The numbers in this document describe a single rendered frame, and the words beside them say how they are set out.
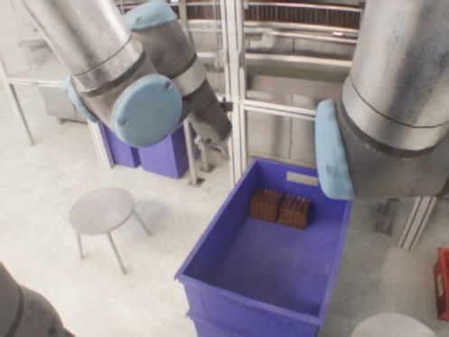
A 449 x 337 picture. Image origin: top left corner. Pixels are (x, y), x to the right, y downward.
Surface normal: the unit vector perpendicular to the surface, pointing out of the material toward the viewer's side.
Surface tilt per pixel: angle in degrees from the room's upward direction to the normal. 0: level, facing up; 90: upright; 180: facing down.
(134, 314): 0
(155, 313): 0
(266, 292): 0
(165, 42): 92
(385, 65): 102
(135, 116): 94
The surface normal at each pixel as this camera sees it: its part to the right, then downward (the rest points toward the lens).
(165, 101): 0.65, 0.47
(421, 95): -0.33, 0.81
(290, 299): -0.06, -0.81
